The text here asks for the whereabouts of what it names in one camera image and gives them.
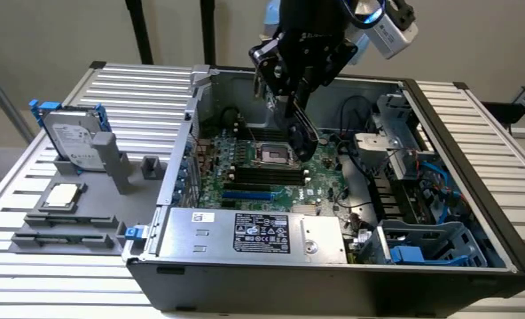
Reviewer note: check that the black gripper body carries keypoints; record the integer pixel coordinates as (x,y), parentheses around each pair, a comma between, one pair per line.
(316,23)

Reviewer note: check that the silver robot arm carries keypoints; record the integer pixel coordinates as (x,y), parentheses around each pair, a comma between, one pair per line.
(273,15)

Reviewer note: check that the black RAM slot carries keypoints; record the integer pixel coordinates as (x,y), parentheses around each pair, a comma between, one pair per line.
(272,182)
(272,173)
(272,177)
(272,169)

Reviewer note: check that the black expansion slot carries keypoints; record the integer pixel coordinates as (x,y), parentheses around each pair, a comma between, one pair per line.
(246,188)

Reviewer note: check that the blue expansion slot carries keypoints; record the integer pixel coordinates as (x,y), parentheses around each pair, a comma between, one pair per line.
(248,196)

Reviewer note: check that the black stand pole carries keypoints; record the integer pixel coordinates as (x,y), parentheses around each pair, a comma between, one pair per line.
(209,30)
(139,30)

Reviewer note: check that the metal drive cage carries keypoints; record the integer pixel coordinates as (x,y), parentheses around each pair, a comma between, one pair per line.
(400,126)

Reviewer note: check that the CPU socket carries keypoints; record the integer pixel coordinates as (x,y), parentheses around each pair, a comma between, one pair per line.
(272,154)

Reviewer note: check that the green motherboard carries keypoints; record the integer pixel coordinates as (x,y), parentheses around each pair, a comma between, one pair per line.
(245,156)

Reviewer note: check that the silver chipset heatsink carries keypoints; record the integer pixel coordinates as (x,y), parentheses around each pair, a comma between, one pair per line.
(306,210)

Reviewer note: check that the hard disk with blue caddy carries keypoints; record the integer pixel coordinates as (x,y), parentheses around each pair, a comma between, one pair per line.
(74,136)

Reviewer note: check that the silver power supply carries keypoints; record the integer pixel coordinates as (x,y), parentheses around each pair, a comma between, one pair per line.
(228,236)

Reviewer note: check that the grey parts rack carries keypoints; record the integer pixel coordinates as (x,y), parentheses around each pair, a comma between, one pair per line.
(111,199)

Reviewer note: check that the blue case latch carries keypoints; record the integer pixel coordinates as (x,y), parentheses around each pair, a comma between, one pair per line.
(135,232)

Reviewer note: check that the grey-blue disk bay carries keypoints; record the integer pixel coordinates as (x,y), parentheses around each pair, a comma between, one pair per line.
(449,236)

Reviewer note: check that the silver CPU chip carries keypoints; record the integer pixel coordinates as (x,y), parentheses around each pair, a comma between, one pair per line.
(62,196)

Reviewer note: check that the blue disk bay clip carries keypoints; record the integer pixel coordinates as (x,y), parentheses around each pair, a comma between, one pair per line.
(407,255)

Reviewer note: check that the green RAM stick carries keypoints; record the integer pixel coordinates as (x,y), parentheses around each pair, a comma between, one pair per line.
(59,238)
(70,220)

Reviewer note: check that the black PC case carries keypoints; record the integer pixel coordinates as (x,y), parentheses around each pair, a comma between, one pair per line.
(316,285)

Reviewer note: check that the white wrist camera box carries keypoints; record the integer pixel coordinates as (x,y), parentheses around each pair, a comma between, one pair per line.
(391,37)

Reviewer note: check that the grey metal post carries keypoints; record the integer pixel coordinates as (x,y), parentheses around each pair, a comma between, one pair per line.
(1,96)

